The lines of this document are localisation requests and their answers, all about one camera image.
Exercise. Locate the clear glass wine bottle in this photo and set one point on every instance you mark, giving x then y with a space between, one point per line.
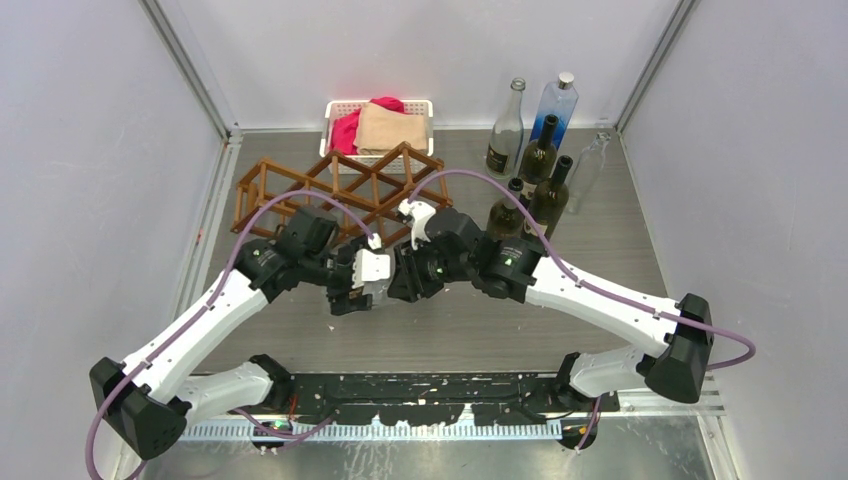
507 134

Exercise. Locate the brown wooden wine rack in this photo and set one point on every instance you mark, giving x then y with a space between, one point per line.
372 192

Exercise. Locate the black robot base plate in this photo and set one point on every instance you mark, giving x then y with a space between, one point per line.
426 399

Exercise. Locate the dark green bottle white label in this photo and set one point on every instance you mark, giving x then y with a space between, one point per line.
538 159

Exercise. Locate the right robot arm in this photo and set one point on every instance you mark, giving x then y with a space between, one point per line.
668 348

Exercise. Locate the green bottle silver capsule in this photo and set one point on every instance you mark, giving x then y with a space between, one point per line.
505 219

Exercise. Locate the small clear bottle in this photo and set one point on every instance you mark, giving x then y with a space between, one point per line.
589 167

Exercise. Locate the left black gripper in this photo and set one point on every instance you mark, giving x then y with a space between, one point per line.
336 295

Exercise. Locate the beige cloth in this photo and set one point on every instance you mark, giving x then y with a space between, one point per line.
380 130

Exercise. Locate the pink red cloth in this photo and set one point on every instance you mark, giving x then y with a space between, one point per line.
345 128

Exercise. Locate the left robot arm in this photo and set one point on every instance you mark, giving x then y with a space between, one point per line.
148 398

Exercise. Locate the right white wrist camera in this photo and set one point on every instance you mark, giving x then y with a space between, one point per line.
416 214

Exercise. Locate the blue square glass bottle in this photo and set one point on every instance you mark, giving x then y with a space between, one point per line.
558 98

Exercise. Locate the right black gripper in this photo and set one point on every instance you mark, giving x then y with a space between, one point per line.
407 283

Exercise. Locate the white plastic basket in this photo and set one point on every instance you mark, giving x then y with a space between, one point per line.
338 109

